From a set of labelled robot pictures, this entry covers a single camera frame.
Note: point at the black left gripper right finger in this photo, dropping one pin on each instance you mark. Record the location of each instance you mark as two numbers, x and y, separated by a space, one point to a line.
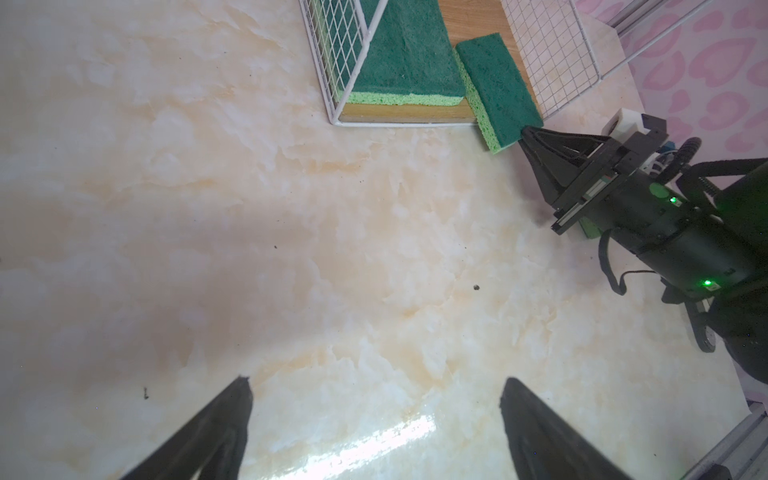
543 446

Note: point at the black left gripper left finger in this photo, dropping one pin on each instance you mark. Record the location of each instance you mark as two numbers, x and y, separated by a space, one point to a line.
211 445

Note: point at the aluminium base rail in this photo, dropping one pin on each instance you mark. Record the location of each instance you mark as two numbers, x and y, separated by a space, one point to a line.
741 454

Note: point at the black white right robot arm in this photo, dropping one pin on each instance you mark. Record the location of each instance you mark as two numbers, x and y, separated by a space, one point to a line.
740 318

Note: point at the white wire wooden shelf rack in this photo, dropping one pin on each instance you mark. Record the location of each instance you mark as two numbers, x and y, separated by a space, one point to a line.
548 41

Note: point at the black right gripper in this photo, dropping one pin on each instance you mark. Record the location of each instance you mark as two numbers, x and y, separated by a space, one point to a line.
652 201

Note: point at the green scouring pad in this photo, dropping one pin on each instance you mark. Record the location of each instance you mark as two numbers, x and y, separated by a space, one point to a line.
410 59

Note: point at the green sponge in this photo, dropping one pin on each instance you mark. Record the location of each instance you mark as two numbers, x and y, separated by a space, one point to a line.
590 229
496 91

